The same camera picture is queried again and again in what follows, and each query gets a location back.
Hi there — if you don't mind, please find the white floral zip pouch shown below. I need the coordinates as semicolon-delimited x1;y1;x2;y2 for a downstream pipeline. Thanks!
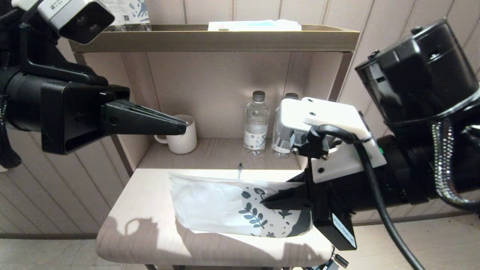
169;172;314;239

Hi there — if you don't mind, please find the clear water bottle grey cap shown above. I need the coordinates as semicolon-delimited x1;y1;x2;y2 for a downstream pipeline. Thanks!
271;93;300;158
244;91;270;156

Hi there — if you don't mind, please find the white ribbed mug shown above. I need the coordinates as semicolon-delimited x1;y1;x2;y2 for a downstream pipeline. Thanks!
154;114;198;155

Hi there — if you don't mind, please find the water bottle blue patterned label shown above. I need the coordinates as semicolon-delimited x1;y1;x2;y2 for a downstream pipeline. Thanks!
106;0;151;32

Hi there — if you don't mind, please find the beige wooden shelf unit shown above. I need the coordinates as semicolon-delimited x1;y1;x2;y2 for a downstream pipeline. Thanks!
69;24;360;270

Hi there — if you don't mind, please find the white blue packet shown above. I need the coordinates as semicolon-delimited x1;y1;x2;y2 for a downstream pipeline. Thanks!
207;19;302;32

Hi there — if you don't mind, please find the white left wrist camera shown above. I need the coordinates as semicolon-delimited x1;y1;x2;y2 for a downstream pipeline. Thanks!
11;0;115;87

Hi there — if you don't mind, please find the silver braided cable sleeve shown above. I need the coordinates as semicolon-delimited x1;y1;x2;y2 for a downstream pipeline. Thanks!
431;120;480;214

